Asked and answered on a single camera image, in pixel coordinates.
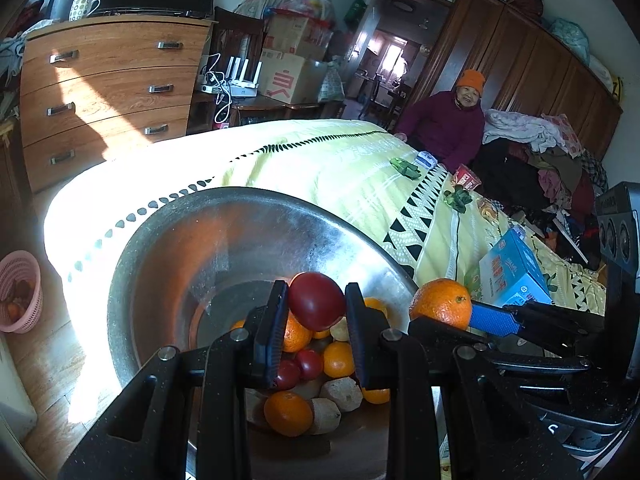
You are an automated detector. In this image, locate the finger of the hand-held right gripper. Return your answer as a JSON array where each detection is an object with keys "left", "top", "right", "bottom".
[
  {"left": 407, "top": 316, "right": 591, "bottom": 376},
  {"left": 469, "top": 300, "right": 590, "bottom": 345}
]

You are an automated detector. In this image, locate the large metal basin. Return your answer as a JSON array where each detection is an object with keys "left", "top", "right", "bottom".
[{"left": 106, "top": 186, "right": 441, "bottom": 480}]

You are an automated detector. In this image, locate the pink plastic basket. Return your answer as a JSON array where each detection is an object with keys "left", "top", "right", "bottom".
[{"left": 0, "top": 251, "right": 43, "bottom": 335}]

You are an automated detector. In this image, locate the large red tomato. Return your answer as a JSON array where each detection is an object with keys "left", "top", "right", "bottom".
[{"left": 287, "top": 272, "right": 347, "bottom": 332}]

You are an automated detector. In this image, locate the green wrapper near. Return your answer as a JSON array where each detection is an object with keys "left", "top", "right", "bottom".
[{"left": 442, "top": 186, "right": 473, "bottom": 211}]

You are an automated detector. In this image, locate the white dotted mug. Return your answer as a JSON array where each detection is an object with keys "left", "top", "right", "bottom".
[{"left": 69, "top": 0, "right": 101, "bottom": 21}]

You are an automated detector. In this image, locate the cardboard boxes stack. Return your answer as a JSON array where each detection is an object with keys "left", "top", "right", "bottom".
[{"left": 257, "top": 50, "right": 328, "bottom": 106}]

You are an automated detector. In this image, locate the white router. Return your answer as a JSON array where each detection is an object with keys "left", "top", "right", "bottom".
[{"left": 227, "top": 57, "right": 263, "bottom": 98}]

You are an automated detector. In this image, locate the pile of mixed clothes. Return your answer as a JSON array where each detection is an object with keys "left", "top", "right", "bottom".
[{"left": 472, "top": 109, "right": 611, "bottom": 241}]

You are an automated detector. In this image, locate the green wrapper far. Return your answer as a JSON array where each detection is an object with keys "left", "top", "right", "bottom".
[{"left": 390, "top": 157, "right": 421, "bottom": 178}]

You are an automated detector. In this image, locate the plastic bag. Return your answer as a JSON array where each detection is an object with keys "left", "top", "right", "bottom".
[{"left": 235, "top": 0, "right": 336, "bottom": 26}]

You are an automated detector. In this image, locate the teal bag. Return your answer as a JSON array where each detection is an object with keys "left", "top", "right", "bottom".
[{"left": 547, "top": 17, "right": 591, "bottom": 66}]

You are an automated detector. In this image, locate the green wrapper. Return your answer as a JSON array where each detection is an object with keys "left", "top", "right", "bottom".
[
  {"left": 442, "top": 186, "right": 473, "bottom": 211},
  {"left": 390, "top": 157, "right": 421, "bottom": 178}
]

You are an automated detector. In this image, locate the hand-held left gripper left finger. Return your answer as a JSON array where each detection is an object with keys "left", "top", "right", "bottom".
[{"left": 57, "top": 280, "right": 291, "bottom": 480}]

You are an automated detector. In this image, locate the printed snack packet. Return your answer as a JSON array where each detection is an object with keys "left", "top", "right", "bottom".
[{"left": 475, "top": 197, "right": 503, "bottom": 223}]

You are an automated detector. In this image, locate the white door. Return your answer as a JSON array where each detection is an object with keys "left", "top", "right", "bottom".
[{"left": 350, "top": 0, "right": 396, "bottom": 86}]

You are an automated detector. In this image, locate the wooden chest of drawers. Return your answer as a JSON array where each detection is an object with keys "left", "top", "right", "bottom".
[{"left": 20, "top": 14, "right": 216, "bottom": 193}]

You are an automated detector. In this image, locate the dark wooden chair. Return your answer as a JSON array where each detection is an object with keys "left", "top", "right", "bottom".
[{"left": 214, "top": 6, "right": 266, "bottom": 81}]

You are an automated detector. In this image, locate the brown wooden wardrobe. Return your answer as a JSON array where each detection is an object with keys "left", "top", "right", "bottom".
[{"left": 415, "top": 0, "right": 623, "bottom": 161}]

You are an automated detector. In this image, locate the printed white bag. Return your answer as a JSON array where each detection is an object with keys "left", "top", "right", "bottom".
[{"left": 318, "top": 60, "right": 346, "bottom": 103}]

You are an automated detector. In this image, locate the dark wooden side table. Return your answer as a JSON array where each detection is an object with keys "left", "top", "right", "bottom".
[{"left": 192, "top": 92, "right": 346, "bottom": 133}]

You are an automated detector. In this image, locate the blue carton box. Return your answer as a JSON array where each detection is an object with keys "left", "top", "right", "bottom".
[{"left": 479, "top": 230, "right": 553, "bottom": 308}]

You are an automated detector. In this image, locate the white power strip with cables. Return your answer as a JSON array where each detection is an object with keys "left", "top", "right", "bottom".
[{"left": 197, "top": 52, "right": 233, "bottom": 126}]

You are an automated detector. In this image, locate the brown cardboard box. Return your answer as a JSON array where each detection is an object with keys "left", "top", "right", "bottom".
[{"left": 263, "top": 12, "right": 326, "bottom": 61}]

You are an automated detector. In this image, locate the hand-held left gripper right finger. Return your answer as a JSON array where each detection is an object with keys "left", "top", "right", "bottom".
[{"left": 344, "top": 282, "right": 583, "bottom": 480}]

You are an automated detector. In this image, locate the red snack packet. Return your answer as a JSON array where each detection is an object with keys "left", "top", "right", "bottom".
[{"left": 451, "top": 164, "right": 482, "bottom": 192}]

